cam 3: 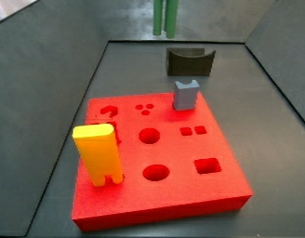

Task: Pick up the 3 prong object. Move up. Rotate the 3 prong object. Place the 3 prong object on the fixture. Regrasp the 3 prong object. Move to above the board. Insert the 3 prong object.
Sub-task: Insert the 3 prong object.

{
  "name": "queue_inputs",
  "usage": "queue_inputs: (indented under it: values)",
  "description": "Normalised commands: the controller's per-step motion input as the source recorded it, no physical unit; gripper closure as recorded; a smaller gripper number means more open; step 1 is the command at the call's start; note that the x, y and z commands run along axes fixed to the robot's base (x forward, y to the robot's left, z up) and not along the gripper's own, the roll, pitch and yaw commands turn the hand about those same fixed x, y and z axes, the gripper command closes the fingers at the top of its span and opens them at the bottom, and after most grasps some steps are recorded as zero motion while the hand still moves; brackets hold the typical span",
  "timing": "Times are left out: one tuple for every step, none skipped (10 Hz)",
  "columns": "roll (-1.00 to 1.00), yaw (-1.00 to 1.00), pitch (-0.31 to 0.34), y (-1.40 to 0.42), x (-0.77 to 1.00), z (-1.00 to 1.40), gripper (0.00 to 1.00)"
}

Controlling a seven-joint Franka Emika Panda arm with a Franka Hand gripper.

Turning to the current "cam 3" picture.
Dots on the black curved fixture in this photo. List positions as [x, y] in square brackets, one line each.
[190, 61]

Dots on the blue grey peg block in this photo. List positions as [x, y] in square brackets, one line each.
[186, 95]

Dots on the red block with holes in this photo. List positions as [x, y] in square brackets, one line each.
[181, 169]

